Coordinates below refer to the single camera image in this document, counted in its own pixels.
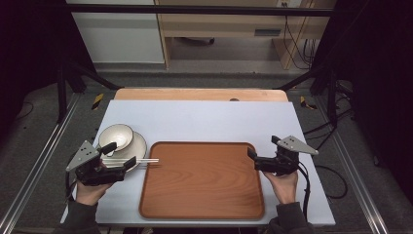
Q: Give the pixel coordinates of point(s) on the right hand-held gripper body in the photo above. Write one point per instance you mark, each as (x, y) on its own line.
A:
(284, 161)

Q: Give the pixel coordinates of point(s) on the brown wooden tray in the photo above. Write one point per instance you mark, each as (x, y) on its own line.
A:
(201, 182)

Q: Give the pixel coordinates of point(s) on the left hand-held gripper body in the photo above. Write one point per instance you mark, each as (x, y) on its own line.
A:
(85, 159)

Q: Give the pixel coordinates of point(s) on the black horizontal frame bar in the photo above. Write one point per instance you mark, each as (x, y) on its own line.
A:
(195, 9)

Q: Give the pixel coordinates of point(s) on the yellow black tape strip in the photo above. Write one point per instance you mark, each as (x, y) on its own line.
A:
(304, 102)
(97, 101)

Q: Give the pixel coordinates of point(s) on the white plate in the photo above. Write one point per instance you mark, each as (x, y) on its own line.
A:
(136, 150)

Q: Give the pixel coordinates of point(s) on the black metal stand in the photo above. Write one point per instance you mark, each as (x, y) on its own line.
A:
(61, 94)
(331, 94)

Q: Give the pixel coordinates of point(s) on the aluminium floor rail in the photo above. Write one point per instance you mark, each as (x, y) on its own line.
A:
(42, 156)
(354, 169)

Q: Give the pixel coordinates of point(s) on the person's right hand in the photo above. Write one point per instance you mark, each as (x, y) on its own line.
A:
(285, 188)

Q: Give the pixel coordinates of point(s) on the white cabinet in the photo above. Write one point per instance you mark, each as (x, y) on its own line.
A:
(120, 35)

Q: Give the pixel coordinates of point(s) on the black curtain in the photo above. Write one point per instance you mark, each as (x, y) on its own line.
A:
(380, 81)
(26, 48)

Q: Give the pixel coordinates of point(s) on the white bowl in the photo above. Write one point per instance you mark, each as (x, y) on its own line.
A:
(116, 136)

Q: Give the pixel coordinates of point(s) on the white chopstick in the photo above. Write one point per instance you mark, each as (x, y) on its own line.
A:
(146, 159)
(144, 162)

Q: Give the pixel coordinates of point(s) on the light wooden desk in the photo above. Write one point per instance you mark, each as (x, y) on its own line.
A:
(220, 25)

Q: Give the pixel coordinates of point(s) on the person's left hand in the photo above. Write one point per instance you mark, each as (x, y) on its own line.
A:
(91, 194)

